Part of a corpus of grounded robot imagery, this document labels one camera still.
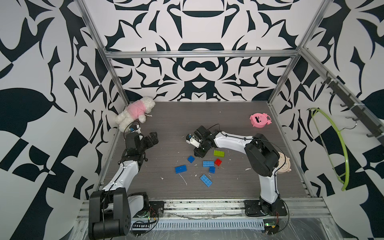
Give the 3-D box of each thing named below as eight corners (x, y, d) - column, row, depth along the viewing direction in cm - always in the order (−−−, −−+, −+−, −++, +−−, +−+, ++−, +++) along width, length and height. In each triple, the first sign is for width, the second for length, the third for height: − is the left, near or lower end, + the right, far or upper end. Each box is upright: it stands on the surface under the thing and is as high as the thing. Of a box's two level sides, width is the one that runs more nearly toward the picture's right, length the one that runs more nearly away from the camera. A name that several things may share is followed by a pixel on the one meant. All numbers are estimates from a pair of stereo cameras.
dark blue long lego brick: (175, 174, 88) (175, 173, 86) (174, 168, 90) (174, 167, 88) (187, 171, 89) (187, 169, 87) (186, 165, 91) (186, 164, 89)
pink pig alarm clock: (252, 128, 107) (254, 124, 104) (249, 116, 114) (250, 113, 111) (271, 128, 108) (273, 124, 104) (266, 116, 114) (268, 113, 111)
